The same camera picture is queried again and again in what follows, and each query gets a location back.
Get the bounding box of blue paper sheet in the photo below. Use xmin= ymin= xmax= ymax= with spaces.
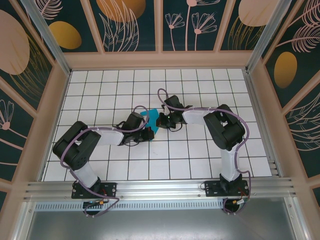
xmin=139 ymin=108 xmax=161 ymax=134

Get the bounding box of grey metal sheet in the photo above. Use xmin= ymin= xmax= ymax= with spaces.
xmin=24 ymin=209 xmax=307 ymax=240

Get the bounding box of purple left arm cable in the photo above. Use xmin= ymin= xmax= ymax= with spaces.
xmin=59 ymin=105 xmax=151 ymax=219

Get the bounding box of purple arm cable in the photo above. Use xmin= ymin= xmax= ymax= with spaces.
xmin=157 ymin=88 xmax=252 ymax=216
xmin=59 ymin=105 xmax=151 ymax=219

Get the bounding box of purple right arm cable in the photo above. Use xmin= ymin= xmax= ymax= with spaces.
xmin=157 ymin=88 xmax=252 ymax=216

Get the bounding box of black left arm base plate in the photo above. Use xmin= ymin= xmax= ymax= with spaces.
xmin=71 ymin=181 xmax=118 ymax=200

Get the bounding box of long aluminium mounting rail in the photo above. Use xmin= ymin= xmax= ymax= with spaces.
xmin=23 ymin=176 xmax=298 ymax=201

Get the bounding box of slotted grey cable duct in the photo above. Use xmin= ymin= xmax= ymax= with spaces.
xmin=34 ymin=201 xmax=226 ymax=211

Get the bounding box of aluminium side rail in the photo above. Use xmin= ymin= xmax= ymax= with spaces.
xmin=243 ymin=69 xmax=285 ymax=179

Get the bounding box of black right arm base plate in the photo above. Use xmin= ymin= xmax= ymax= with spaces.
xmin=204 ymin=179 xmax=250 ymax=199

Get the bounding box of aluminium frame post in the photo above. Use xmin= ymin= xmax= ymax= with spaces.
xmin=20 ymin=0 xmax=73 ymax=76
xmin=245 ymin=0 xmax=293 ymax=74

